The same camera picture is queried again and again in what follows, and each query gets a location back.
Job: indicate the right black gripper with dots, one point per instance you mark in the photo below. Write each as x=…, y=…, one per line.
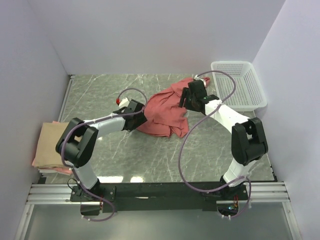
x=185, y=94

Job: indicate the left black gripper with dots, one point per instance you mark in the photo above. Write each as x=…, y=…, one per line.
x=141, y=119

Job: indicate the red t shirt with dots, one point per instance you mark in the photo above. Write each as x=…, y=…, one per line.
x=163, y=114

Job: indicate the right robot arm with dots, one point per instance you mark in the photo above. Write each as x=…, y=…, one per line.
x=248, y=139

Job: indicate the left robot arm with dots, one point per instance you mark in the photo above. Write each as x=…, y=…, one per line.
x=77, y=143

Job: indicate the white plastic basket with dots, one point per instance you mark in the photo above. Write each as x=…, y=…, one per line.
x=248, y=95

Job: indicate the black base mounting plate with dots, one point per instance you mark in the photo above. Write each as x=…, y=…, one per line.
x=124, y=197

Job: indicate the folded pink t shirt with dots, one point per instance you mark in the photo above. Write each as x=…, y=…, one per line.
x=62, y=168

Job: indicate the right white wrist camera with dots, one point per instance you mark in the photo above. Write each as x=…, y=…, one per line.
x=205, y=80

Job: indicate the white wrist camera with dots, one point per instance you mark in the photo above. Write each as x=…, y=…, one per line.
x=205, y=80
x=123, y=103

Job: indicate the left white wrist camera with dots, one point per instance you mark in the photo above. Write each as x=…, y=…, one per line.
x=123, y=103

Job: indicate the aluminium rail frame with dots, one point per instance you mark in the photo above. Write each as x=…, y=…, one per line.
x=60, y=194

